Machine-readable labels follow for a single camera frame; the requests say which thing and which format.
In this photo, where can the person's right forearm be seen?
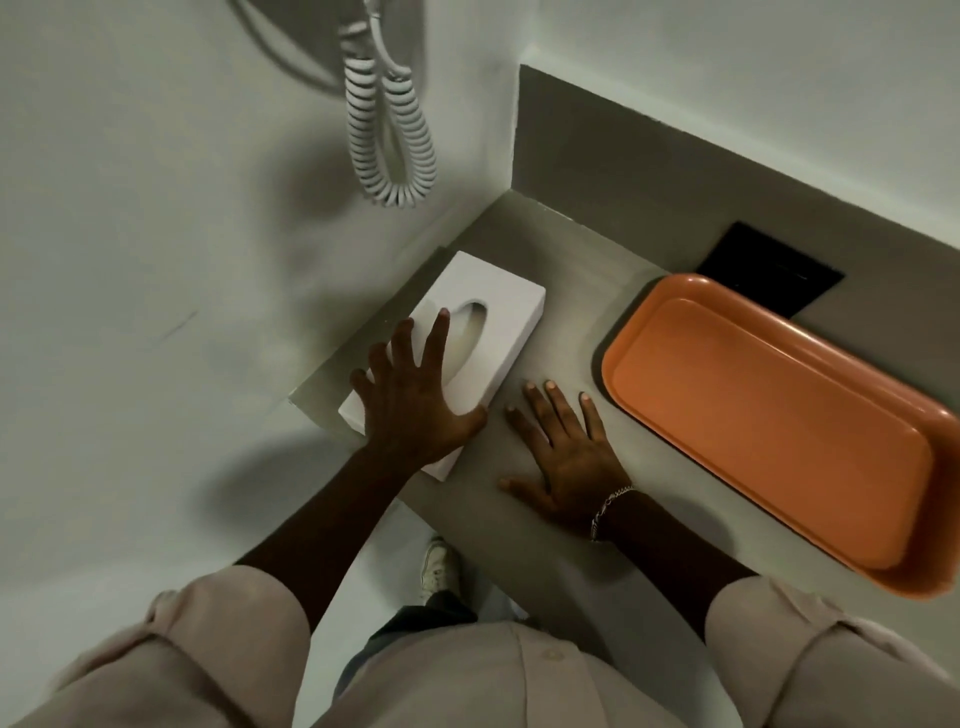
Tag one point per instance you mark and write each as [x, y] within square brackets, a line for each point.
[671, 562]

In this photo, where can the person's left thumb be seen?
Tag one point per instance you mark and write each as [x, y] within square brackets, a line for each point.
[469, 421]

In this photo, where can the white tissue box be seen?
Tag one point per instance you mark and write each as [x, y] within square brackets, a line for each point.
[491, 330]

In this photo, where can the person's left hand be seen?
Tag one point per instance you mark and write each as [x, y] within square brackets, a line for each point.
[411, 411]

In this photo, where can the person's right thumb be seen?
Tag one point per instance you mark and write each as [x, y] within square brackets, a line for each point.
[523, 487]

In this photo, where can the black wall plate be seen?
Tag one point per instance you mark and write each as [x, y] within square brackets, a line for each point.
[769, 266]

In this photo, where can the dark trousers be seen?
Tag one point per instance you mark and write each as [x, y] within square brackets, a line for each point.
[420, 619]

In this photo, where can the person's left little finger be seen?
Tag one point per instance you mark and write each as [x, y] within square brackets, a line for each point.
[363, 388]

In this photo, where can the person's left middle finger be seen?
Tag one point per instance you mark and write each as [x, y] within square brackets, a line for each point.
[404, 346]

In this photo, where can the person's right little finger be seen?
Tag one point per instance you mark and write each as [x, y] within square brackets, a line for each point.
[592, 418]

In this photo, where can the white shoe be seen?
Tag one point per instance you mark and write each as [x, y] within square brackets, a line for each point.
[439, 566]

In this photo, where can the person's right hand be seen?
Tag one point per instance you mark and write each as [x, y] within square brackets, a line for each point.
[574, 469]

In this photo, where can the orange plastic tray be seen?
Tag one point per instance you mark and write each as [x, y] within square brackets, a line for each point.
[772, 427]

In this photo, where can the person's left forearm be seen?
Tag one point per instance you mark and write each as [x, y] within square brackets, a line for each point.
[337, 525]

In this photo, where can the person's right middle finger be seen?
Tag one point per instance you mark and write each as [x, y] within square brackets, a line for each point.
[542, 412]

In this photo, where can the beige shirt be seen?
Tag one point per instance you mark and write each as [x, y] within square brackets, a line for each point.
[495, 679]

